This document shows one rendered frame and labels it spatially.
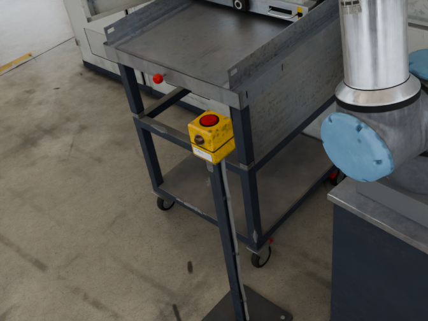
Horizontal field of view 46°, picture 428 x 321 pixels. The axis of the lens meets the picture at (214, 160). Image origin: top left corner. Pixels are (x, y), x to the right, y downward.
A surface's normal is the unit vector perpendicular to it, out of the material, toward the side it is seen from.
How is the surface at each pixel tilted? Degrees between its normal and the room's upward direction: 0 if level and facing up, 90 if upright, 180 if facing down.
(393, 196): 90
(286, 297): 0
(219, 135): 90
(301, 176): 0
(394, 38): 79
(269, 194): 0
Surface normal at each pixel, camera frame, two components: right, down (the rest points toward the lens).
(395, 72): 0.31, 0.41
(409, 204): -0.72, 0.51
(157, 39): -0.13, -0.76
